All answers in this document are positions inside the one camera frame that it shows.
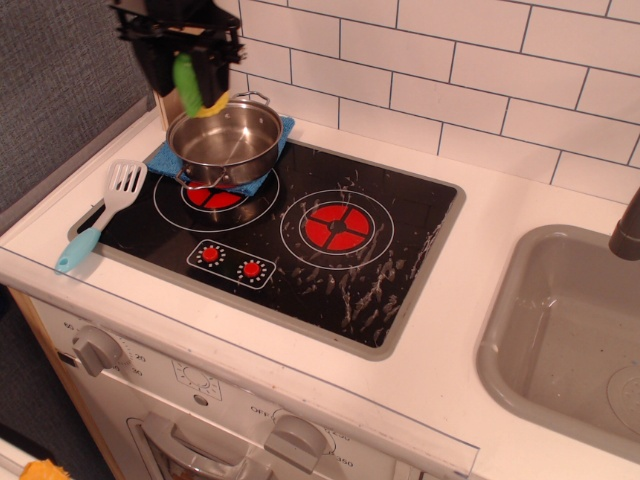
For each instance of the red stove knob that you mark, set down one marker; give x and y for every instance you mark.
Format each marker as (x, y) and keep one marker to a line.
(210, 254)
(251, 269)

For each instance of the grey oven door handle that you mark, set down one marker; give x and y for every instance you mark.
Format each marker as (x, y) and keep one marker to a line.
(208, 453)

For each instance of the grey timer knob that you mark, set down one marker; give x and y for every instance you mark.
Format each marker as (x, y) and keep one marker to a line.
(96, 350)

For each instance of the blue cloth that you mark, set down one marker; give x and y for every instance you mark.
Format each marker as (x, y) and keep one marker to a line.
(165, 160)

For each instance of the wooden side post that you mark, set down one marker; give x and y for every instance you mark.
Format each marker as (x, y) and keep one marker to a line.
(170, 107)

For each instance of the black toy stovetop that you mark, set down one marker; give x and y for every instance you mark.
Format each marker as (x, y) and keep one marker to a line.
(346, 247)

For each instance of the grey spatula blue handle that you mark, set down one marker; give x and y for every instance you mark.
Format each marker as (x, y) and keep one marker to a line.
(124, 182)

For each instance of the green yellow toy corn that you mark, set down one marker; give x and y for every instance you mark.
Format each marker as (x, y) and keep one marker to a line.
(185, 81)

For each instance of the grey oven knob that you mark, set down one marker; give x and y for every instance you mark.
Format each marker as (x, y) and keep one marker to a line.
(297, 442)

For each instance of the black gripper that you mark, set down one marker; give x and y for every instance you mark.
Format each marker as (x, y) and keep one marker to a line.
(158, 29)

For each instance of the orange yellow object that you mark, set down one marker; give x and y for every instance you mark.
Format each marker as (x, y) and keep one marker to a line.
(43, 470)

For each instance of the grey sink basin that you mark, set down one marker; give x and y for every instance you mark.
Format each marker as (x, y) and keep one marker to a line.
(561, 346)

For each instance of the right red stove knob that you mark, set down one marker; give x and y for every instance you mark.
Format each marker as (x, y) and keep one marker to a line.
(251, 269)

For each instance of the grey faucet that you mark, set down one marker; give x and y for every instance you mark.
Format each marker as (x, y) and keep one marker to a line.
(624, 241)

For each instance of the left red stove knob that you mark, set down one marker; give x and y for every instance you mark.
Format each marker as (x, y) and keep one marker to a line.
(210, 254)

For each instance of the stainless steel pot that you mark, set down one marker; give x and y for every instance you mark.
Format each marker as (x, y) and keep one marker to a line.
(225, 140)

